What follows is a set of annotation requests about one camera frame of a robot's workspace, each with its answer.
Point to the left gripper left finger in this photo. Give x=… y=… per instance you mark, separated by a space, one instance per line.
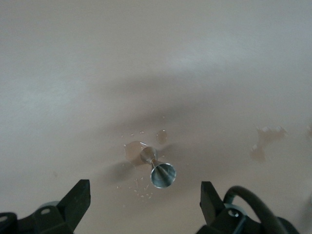
x=73 y=207

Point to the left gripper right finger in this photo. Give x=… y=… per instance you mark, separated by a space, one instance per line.
x=212 y=209

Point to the steel double jigger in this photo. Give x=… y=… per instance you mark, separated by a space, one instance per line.
x=162 y=176

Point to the brown liquid puddle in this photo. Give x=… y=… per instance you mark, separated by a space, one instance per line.
x=259 y=152
x=161 y=136
x=131 y=151

